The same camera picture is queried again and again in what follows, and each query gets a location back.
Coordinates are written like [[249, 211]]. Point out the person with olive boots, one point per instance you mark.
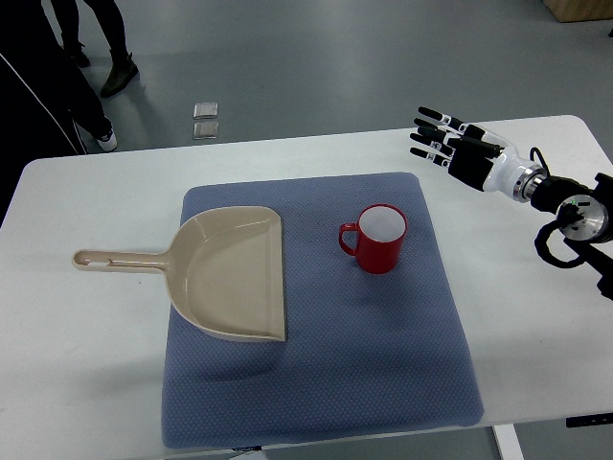
[[123, 69]]

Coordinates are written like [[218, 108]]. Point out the white table leg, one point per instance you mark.
[[507, 442]]

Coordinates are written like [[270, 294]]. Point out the wooden box corner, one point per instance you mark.
[[567, 11]]

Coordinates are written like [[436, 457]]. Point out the lower metal floor plate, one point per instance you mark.
[[205, 130]]

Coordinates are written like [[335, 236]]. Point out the red mug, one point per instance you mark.
[[375, 240]]

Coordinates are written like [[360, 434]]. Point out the black table control panel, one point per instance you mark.
[[589, 420]]

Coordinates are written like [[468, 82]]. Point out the upper metal floor plate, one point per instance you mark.
[[202, 111]]

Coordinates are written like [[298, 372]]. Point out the metal floor plate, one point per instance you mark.
[[202, 111], [205, 130]]

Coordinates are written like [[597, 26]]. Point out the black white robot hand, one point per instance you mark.
[[475, 156]]

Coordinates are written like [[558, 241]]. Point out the beige plastic dustpan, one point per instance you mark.
[[224, 272]]

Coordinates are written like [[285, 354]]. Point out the blue textured mat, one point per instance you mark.
[[364, 353]]

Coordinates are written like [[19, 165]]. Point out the person in black tracksuit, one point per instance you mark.
[[45, 99]]

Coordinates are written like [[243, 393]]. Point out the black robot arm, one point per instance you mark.
[[583, 216]]

